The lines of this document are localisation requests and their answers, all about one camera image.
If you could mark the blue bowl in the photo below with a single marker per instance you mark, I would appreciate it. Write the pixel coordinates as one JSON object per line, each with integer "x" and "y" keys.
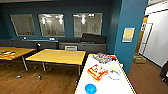
{"x": 90, "y": 88}

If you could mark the white sofa cushion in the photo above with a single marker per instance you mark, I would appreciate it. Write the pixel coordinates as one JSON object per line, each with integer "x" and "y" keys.
{"x": 70, "y": 48}

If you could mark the interior glass window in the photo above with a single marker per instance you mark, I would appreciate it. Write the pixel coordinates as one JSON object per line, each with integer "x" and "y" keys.
{"x": 22, "y": 25}
{"x": 87, "y": 25}
{"x": 51, "y": 25}

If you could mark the yellow framed wall poster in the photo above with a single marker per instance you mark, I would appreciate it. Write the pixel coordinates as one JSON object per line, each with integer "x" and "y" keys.
{"x": 128, "y": 34}

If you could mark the white-framed glass door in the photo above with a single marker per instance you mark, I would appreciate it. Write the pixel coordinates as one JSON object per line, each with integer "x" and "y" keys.
{"x": 145, "y": 35}

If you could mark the small orange table item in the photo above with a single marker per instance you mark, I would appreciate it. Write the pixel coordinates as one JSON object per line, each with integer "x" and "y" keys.
{"x": 8, "y": 53}

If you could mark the dark grey sofa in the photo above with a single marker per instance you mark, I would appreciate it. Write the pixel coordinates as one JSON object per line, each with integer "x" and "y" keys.
{"x": 26, "y": 44}
{"x": 83, "y": 45}

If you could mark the colourful game box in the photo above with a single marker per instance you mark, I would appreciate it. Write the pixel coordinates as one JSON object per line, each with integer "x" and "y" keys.
{"x": 104, "y": 57}

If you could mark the orange plastic toy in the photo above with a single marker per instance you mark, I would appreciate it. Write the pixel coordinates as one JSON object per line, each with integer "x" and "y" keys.
{"x": 97, "y": 72}

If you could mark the cardboard box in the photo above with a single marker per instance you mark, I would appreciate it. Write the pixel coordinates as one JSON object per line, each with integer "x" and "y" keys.
{"x": 139, "y": 59}

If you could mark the black wheeled cart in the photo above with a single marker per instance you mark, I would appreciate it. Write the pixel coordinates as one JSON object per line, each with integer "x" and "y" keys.
{"x": 164, "y": 70}

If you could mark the yellow white-topped gaming table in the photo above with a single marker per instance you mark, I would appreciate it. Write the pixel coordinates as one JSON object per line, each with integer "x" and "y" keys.
{"x": 106, "y": 85}

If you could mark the yellow low table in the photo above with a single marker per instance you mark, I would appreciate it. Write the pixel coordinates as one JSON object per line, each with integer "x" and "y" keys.
{"x": 56, "y": 56}
{"x": 18, "y": 52}

